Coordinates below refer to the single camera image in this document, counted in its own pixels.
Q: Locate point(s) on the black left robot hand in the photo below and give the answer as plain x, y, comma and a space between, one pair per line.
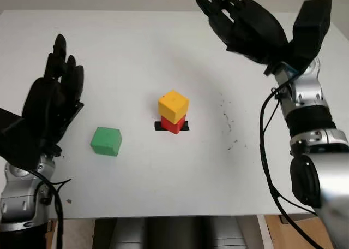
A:
46, 104

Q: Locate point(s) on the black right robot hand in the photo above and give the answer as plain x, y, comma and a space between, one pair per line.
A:
256, 33

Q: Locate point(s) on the green cube block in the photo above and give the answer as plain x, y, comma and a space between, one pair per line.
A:
105, 141

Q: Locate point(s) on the yellow cube block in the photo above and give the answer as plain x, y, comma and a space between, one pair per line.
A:
173, 104

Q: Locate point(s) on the red cube block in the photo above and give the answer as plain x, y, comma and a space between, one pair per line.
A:
174, 126

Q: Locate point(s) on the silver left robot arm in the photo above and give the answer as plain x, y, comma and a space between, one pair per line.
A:
19, 200

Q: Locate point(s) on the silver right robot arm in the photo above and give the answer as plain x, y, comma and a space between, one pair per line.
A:
324, 156

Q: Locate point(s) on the black tape strip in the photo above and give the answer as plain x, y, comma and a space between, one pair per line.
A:
157, 126

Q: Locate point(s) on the dark grey robot torso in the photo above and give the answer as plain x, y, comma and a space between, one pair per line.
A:
174, 232

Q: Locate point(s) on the brown cardboard box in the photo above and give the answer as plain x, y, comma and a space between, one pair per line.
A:
294, 232

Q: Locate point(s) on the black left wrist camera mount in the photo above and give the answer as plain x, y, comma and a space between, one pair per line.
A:
16, 139

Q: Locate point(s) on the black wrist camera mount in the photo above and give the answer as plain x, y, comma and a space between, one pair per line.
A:
16, 139
310, 30

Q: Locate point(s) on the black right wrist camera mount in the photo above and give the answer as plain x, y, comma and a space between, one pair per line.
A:
310, 30

